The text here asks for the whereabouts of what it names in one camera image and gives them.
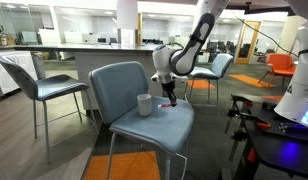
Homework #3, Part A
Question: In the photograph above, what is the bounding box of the kitchen island counter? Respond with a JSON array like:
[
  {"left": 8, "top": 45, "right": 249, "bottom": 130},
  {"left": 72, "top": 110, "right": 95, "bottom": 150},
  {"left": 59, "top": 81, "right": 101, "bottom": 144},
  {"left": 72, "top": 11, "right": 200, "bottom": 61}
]
[{"left": 15, "top": 44, "right": 163, "bottom": 96}]

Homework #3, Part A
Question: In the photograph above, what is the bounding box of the orange black clamp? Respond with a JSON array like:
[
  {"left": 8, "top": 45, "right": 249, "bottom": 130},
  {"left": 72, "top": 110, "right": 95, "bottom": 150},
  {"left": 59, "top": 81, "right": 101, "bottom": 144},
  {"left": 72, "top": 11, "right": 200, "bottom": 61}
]
[
  {"left": 231, "top": 94, "right": 257, "bottom": 106},
  {"left": 228, "top": 110, "right": 271, "bottom": 130}
]

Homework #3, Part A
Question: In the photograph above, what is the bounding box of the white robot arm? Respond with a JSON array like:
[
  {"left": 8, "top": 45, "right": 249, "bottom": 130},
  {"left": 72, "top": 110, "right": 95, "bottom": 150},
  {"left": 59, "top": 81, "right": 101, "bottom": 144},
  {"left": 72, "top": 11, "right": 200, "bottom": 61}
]
[{"left": 151, "top": 0, "right": 308, "bottom": 127}]

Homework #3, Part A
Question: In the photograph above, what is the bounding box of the red marker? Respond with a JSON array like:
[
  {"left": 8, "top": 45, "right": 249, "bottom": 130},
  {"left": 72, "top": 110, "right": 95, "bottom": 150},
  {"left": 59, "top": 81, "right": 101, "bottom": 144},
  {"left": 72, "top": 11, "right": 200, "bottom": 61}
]
[{"left": 158, "top": 102, "right": 178, "bottom": 108}]

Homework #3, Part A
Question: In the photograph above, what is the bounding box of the blue padded chair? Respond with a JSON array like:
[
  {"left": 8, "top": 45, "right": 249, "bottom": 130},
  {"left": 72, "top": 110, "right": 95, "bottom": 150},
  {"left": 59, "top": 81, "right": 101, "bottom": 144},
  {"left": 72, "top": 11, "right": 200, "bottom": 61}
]
[{"left": 89, "top": 61, "right": 194, "bottom": 180}]

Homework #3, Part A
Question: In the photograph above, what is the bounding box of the orange armchair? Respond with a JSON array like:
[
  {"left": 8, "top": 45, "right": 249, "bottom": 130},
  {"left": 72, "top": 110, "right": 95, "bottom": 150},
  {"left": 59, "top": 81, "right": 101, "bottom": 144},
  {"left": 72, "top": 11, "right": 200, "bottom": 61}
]
[{"left": 259, "top": 53, "right": 296, "bottom": 86}]

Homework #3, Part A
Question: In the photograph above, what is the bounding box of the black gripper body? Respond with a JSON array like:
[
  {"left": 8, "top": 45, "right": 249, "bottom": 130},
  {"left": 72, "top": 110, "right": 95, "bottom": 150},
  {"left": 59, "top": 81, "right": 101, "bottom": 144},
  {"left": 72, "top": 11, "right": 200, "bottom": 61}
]
[{"left": 161, "top": 81, "right": 175, "bottom": 96}]

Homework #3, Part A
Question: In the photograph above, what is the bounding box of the white round column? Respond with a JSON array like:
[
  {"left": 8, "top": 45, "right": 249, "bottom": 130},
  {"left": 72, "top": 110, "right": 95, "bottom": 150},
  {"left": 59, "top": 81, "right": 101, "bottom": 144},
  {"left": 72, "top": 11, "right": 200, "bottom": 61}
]
[{"left": 116, "top": 0, "right": 138, "bottom": 45}]

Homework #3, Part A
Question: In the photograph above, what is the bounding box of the white mug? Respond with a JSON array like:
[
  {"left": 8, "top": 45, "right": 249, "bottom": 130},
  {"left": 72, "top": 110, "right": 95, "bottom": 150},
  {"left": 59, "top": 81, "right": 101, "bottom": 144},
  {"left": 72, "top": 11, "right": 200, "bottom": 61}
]
[{"left": 137, "top": 94, "right": 152, "bottom": 116}]

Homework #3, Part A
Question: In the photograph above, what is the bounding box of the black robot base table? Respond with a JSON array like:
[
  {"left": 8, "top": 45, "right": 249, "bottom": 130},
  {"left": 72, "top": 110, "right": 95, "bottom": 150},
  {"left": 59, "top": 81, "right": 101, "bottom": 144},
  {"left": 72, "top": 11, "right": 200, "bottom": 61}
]
[{"left": 225, "top": 96, "right": 308, "bottom": 180}]

